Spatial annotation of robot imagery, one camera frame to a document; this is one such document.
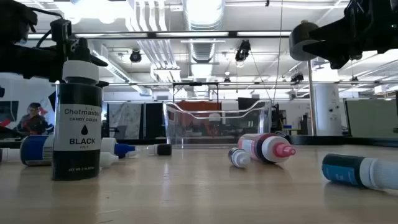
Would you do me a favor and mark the green partition wall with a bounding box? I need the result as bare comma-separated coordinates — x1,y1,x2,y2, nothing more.
344,98,398,138

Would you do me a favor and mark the large black food coloring bottle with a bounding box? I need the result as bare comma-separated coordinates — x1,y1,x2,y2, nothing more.
52,37,104,182

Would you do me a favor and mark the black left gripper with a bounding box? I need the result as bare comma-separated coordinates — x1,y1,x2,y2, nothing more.
0,40,110,88

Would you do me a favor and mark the red articulated desk lamp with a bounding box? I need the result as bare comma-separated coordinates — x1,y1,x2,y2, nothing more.
0,106,49,128

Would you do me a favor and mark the dark wall screen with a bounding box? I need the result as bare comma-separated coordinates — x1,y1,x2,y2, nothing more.
0,100,19,123

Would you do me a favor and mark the small dark red dropper bottle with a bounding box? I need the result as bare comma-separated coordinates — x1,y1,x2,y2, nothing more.
146,143,173,157

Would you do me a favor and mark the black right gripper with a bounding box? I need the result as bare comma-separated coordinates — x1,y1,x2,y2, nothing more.
303,0,398,70

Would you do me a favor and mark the large blue food coloring bottle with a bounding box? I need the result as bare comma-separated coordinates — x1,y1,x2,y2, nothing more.
19,134,137,166

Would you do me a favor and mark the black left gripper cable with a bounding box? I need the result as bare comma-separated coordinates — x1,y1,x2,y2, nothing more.
27,6,65,49

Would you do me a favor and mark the clear plastic bin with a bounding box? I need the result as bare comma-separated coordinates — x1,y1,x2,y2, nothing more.
162,99,273,149

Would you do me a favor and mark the thin hanging cable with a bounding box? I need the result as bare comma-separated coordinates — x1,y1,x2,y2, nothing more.
272,0,284,105

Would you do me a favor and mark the orange background panel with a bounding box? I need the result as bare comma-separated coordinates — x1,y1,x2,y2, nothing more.
177,100,222,138

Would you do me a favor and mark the black ceiling spotlight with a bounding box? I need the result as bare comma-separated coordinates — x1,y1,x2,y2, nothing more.
234,39,252,68
290,72,305,84
129,49,142,63

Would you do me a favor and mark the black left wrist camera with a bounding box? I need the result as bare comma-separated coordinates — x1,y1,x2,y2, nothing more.
49,18,74,54

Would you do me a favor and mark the large pink food coloring bottle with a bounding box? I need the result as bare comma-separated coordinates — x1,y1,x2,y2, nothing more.
237,133,297,165

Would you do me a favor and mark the small teal-label dropper bottle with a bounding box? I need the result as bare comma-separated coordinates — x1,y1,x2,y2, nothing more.
321,152,398,191

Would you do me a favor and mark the black background stand frame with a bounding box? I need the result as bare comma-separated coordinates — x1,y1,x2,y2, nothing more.
172,82,220,103

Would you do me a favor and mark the person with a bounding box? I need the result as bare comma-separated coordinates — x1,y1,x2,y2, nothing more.
15,102,54,135

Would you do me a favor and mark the grey patterned panel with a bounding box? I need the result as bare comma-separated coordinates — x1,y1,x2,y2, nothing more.
107,102,144,140

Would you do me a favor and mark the white round column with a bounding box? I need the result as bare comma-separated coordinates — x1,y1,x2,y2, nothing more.
313,83,343,136

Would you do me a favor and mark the black desk lamp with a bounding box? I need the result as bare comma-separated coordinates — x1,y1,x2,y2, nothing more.
284,19,338,146

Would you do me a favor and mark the silver ceiling air duct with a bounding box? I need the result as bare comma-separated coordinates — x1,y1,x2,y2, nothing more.
182,0,225,80

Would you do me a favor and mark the dark background monitor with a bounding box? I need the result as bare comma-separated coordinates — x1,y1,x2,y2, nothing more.
238,97,265,110

